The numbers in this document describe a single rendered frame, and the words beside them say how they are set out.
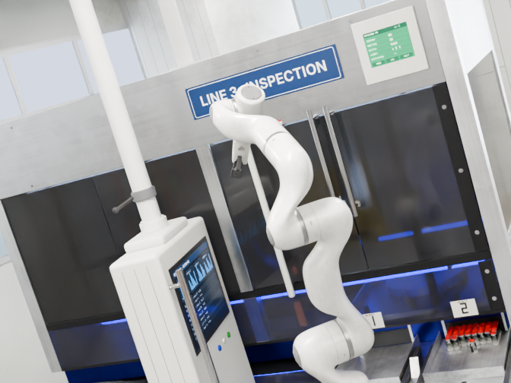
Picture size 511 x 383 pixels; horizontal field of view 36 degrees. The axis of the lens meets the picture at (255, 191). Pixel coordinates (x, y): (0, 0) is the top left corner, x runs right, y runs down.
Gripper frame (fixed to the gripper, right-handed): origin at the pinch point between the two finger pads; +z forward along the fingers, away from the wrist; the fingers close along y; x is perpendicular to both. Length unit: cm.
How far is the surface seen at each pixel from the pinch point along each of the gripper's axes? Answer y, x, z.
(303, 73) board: 39.1, -20.1, -7.7
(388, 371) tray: -38, -63, 55
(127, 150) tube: 13.7, 36.4, 15.2
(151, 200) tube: 3.0, 26.1, 27.9
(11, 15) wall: 303, 159, 205
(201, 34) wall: 301, 16, 196
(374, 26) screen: 41, -40, -30
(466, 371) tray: -48, -81, 30
